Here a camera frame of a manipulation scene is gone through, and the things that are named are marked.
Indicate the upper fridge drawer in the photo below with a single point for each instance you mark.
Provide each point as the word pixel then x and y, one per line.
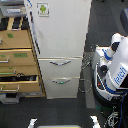
pixel 60 68

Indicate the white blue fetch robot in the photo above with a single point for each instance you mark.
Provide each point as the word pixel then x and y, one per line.
pixel 110 66

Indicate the white fridge door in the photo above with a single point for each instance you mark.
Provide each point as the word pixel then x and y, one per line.
pixel 63 32

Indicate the wooden drawer cabinet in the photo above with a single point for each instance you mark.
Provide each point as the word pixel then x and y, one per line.
pixel 19 68

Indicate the white refrigerator body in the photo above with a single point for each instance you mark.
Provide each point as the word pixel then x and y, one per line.
pixel 59 29

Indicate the green android sticker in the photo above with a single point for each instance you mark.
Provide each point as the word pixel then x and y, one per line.
pixel 43 9

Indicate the lower fridge drawer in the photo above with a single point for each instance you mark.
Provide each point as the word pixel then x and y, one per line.
pixel 61 88

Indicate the grey box on shelf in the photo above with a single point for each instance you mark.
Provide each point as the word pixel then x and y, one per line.
pixel 13 11

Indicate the fridge drawer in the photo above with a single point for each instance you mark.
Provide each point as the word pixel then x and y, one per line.
pixel 60 68
pixel 61 88

